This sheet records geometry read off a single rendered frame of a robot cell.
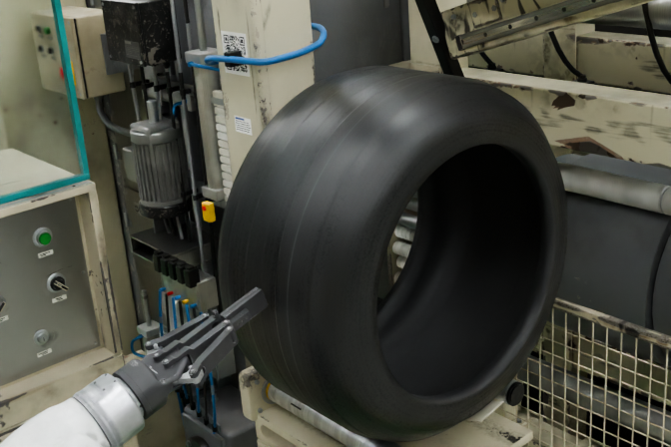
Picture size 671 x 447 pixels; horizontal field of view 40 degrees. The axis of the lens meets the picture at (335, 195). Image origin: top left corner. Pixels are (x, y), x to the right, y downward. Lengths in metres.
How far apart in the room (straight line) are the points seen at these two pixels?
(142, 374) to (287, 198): 0.32
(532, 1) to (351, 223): 0.59
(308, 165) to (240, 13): 0.38
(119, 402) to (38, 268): 0.70
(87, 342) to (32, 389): 0.15
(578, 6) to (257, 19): 0.53
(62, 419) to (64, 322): 0.74
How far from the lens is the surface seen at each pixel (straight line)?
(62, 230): 1.88
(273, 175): 1.37
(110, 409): 1.23
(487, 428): 1.79
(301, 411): 1.68
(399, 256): 2.09
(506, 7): 1.70
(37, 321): 1.92
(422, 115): 1.34
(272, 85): 1.62
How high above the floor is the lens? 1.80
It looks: 19 degrees down
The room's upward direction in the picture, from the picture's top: 4 degrees counter-clockwise
